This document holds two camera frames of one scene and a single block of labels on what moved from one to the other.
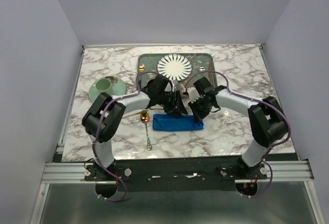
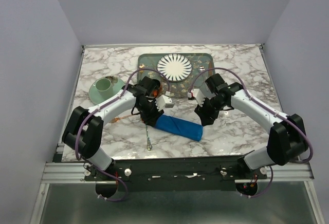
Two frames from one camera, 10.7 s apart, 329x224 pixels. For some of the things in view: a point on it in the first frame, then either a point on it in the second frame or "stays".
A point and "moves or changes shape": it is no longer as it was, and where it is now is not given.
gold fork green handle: x=142 y=68 stays
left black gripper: x=176 y=106 -> x=150 y=120
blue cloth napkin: x=165 y=122 moves or changes shape
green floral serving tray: x=203 y=66 stays
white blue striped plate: x=175 y=67 stays
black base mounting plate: x=175 y=173 stays
